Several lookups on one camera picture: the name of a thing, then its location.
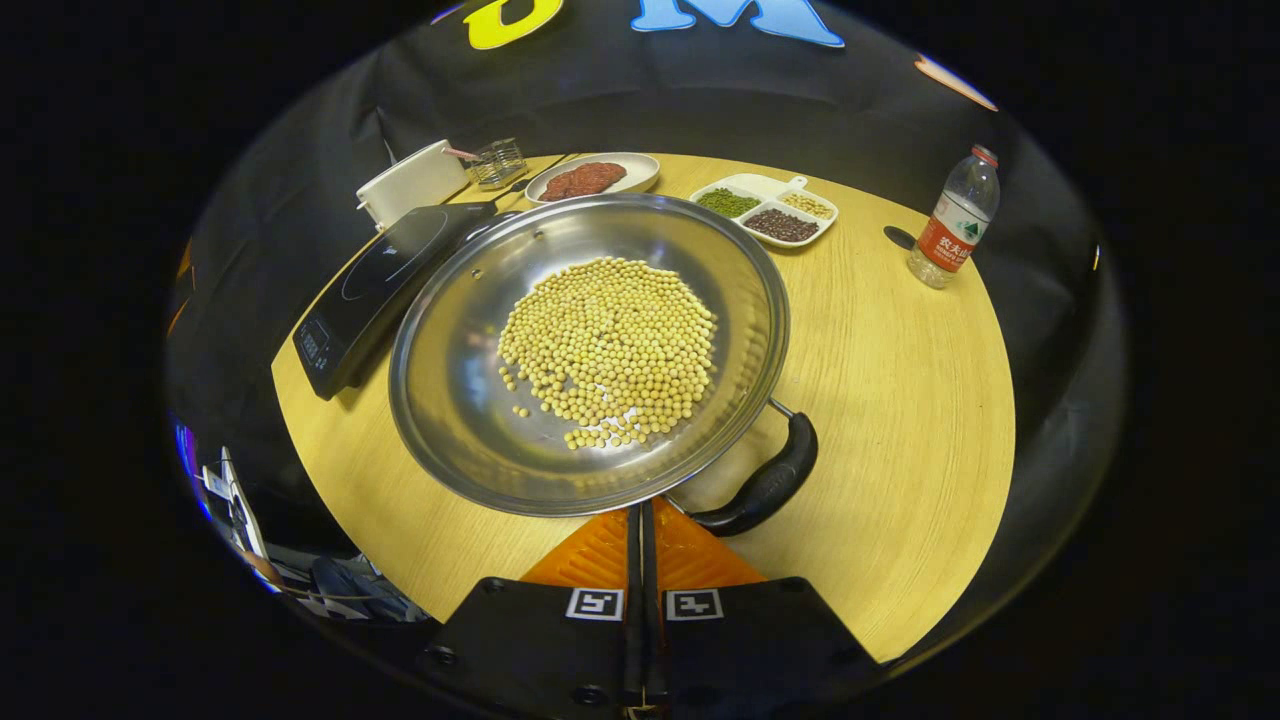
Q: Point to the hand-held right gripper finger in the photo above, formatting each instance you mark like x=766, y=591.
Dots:
x=650, y=600
x=634, y=600

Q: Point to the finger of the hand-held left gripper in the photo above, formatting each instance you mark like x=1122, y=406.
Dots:
x=183, y=265

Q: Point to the black induction cooktop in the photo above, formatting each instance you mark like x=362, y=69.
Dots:
x=380, y=280

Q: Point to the white toaster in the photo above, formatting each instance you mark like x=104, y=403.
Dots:
x=410, y=185

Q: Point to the pile of yellow soybeans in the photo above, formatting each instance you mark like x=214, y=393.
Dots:
x=610, y=350

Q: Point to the brown meat patty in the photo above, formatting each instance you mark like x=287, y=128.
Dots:
x=562, y=186
x=603, y=175

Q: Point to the pile of dark red beans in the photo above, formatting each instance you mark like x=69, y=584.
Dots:
x=782, y=226

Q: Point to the pile of green beans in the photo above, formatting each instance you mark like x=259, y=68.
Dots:
x=728, y=203

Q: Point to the pile of pale beans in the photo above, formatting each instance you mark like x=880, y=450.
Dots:
x=806, y=205

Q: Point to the white round plate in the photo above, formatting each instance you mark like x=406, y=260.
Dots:
x=640, y=170

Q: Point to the white divided dish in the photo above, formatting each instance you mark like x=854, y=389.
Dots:
x=765, y=183

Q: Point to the black table grommet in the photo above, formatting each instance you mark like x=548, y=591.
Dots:
x=900, y=238

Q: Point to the clear water bottle red label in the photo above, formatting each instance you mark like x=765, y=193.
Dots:
x=955, y=225

